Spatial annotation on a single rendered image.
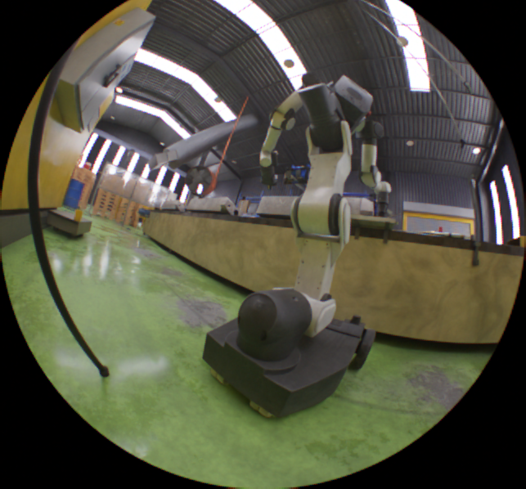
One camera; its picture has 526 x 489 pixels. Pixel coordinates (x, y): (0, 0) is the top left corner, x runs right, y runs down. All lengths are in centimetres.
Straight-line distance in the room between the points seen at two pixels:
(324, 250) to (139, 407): 71
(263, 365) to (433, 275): 114
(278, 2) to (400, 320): 1001
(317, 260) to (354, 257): 69
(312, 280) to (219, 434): 54
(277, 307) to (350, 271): 92
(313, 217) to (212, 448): 68
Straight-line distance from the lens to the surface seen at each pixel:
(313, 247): 61
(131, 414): 52
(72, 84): 116
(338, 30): 955
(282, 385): 43
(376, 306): 126
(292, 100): 101
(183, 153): 810
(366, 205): 133
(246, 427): 53
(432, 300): 133
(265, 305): 40
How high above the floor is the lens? 44
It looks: 9 degrees up
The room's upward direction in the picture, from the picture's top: 14 degrees clockwise
